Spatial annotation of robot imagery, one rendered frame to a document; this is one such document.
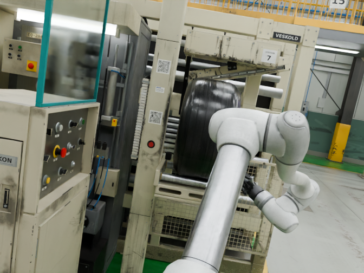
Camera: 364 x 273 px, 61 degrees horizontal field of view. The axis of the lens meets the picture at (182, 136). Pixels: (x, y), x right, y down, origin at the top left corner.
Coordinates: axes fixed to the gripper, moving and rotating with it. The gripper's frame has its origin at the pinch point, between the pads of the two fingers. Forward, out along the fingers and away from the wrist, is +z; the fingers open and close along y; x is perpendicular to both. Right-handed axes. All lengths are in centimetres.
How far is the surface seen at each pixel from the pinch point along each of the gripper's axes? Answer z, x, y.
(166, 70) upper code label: 58, -8, -30
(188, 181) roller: 15.5, -14.6, 16.8
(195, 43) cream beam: 74, 24, -36
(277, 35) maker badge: 64, 90, -37
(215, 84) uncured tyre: 35.1, 9.9, -30.0
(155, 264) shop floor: 30, -19, 125
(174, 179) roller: 21.0, -20.6, 16.7
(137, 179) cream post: 38, -34, 26
